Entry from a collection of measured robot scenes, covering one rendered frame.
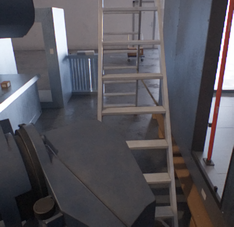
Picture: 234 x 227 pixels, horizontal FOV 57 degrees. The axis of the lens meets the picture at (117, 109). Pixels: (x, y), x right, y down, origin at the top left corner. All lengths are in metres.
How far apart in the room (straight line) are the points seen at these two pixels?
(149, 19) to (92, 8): 2.77
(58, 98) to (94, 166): 3.11
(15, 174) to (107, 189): 0.27
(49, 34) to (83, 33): 7.84
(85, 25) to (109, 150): 10.69
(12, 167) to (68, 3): 10.95
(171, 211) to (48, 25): 2.95
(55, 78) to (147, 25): 8.16
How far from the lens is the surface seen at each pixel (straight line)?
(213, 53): 1.66
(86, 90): 4.43
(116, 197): 0.67
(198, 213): 1.73
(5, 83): 2.92
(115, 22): 11.20
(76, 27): 11.40
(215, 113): 1.62
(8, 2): 1.22
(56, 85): 3.70
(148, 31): 11.29
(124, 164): 0.73
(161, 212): 1.61
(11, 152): 0.73
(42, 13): 3.58
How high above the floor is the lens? 1.40
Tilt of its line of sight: 23 degrees down
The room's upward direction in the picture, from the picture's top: 1 degrees counter-clockwise
